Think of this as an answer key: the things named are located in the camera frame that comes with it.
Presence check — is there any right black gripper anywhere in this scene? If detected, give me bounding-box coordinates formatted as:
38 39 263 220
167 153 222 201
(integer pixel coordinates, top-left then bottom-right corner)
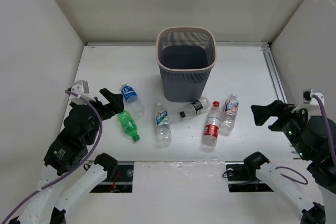
251 98 313 159

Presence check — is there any blue label plastic bottle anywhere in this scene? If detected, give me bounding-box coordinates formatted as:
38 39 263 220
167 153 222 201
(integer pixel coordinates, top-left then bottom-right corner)
121 82 145 118

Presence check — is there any green plastic soda bottle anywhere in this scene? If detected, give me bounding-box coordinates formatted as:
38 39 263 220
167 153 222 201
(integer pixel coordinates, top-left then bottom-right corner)
117 110 140 142

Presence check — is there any red label plastic bottle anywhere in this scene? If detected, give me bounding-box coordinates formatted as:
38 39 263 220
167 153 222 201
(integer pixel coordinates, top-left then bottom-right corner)
202 101 221 152

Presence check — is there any green white label bottle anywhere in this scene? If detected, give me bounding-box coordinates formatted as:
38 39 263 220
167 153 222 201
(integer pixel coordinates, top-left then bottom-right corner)
155 102 172 148

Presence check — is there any black label plastic bottle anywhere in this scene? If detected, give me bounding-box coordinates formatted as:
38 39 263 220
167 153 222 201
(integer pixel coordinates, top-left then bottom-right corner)
179 97 209 119

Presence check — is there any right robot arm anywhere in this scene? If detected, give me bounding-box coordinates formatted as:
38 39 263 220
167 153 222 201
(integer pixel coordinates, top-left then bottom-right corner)
222 93 335 223

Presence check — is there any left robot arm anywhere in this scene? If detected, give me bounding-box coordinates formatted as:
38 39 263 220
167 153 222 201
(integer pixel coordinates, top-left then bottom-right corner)
3 87 124 223

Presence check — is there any grey mesh waste bin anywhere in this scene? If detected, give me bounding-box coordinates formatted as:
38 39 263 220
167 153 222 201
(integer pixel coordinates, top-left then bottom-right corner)
156 27 217 102

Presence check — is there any aluminium rail right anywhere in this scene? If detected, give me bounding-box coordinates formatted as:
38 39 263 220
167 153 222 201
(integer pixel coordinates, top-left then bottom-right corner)
261 42 287 103

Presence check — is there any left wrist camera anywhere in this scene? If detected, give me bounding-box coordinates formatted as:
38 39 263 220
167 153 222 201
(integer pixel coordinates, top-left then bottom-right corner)
69 80 91 105

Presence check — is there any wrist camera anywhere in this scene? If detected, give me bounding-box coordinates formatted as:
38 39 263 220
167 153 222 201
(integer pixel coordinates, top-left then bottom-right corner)
69 80 91 105
303 89 324 112

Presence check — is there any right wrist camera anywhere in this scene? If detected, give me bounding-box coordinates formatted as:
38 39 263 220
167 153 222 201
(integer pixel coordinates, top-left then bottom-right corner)
303 89 324 112

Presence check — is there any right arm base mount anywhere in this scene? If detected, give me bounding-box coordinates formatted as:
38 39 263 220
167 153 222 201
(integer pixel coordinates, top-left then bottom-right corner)
222 162 273 193

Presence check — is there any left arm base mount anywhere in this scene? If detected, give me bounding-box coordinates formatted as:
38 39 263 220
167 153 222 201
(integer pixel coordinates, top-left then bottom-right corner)
91 162 134 193

